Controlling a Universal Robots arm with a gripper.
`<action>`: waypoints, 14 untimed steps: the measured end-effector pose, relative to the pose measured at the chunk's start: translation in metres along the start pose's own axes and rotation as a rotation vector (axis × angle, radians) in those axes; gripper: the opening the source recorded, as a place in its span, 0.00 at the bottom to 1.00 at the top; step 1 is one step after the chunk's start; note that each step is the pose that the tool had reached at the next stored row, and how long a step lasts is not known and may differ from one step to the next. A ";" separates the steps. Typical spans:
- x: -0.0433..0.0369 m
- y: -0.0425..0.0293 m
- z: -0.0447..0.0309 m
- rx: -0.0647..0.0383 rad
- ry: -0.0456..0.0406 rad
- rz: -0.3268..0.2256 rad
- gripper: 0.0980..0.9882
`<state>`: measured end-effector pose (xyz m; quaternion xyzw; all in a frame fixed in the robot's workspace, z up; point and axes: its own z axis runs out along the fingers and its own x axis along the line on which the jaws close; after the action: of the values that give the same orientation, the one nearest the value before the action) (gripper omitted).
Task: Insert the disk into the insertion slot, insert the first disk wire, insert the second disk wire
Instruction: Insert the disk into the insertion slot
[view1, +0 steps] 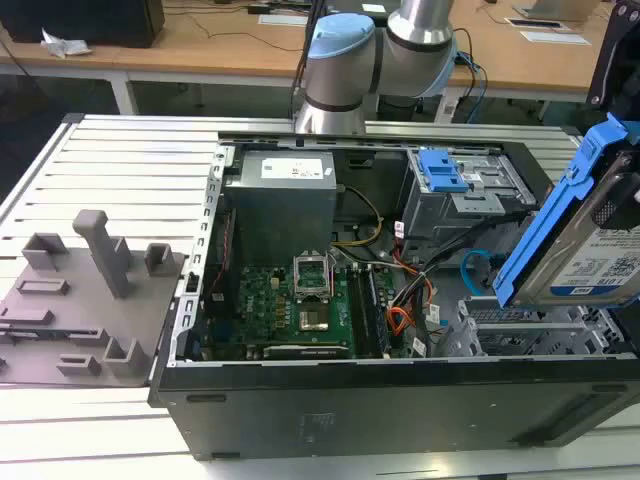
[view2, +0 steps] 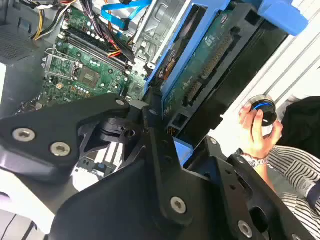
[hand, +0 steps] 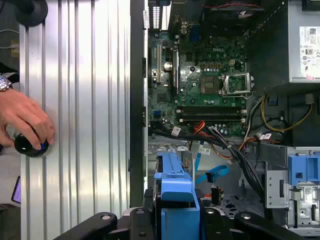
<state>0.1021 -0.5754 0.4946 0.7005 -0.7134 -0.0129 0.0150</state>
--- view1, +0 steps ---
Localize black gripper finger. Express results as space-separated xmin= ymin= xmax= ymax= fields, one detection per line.
xmin=590 ymin=122 xmax=640 ymax=230

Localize hard disk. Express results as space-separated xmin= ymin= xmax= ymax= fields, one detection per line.
xmin=492 ymin=112 xmax=640 ymax=309

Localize grey perforated disk bay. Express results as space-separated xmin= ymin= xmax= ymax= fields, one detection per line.
xmin=449 ymin=294 xmax=634 ymax=357

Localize black RAM slot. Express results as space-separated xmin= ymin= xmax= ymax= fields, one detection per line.
xmin=348 ymin=267 xmax=374 ymax=359

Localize white paper sheet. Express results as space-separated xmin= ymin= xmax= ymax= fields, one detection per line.
xmin=258 ymin=13 xmax=321 ymax=27
xmin=519 ymin=30 xmax=591 ymax=46

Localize blue plastic latch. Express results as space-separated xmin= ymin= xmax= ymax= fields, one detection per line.
xmin=419 ymin=148 xmax=470 ymax=194

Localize grey metal drive cage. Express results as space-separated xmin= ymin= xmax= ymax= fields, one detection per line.
xmin=402 ymin=147 xmax=539 ymax=261

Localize RAM stick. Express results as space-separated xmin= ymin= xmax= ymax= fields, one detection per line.
xmin=367 ymin=267 xmax=392 ymax=354

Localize metal socket cover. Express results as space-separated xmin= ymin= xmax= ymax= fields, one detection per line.
xmin=292 ymin=248 xmax=334 ymax=301

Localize CPU socket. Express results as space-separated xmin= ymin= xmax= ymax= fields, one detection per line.
xmin=294 ymin=297 xmax=334 ymax=334

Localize grey power supply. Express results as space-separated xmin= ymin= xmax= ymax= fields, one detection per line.
xmin=223 ymin=149 xmax=337 ymax=261

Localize black PC case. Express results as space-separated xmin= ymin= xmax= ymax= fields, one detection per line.
xmin=148 ymin=130 xmax=640 ymax=461

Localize black graphics card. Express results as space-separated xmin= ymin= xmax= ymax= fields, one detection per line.
xmin=262 ymin=343 xmax=351 ymax=360

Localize green motherboard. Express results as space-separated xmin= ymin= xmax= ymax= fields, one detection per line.
xmin=199 ymin=262 xmax=416 ymax=361

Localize wooden desk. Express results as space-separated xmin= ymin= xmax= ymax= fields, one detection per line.
xmin=0 ymin=0 xmax=621 ymax=121

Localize black box on desk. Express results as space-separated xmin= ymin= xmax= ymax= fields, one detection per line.
xmin=0 ymin=0 xmax=166 ymax=50

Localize crumpled white paper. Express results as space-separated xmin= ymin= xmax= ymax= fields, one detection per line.
xmin=40 ymin=27 xmax=94 ymax=59

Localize grey parts rack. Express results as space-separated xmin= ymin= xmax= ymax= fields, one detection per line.
xmin=0 ymin=209 xmax=187 ymax=389

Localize blue cables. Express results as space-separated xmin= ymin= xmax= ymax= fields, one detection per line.
xmin=464 ymin=49 xmax=489 ymax=124

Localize light blue disk wire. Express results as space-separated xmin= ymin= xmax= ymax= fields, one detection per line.
xmin=459 ymin=248 xmax=501 ymax=296

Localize black wire bundle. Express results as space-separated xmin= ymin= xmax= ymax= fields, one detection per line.
xmin=389 ymin=209 xmax=531 ymax=359

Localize yellow and black wires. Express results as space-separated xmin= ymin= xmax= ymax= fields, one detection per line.
xmin=332 ymin=185 xmax=384 ymax=249

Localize orange wire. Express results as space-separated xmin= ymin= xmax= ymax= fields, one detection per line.
xmin=387 ymin=307 xmax=416 ymax=339

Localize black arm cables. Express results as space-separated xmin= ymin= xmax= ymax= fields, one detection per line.
xmin=289 ymin=0 xmax=331 ymax=121

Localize thin red black wire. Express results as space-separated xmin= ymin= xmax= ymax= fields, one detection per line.
xmin=209 ymin=209 xmax=236 ymax=296

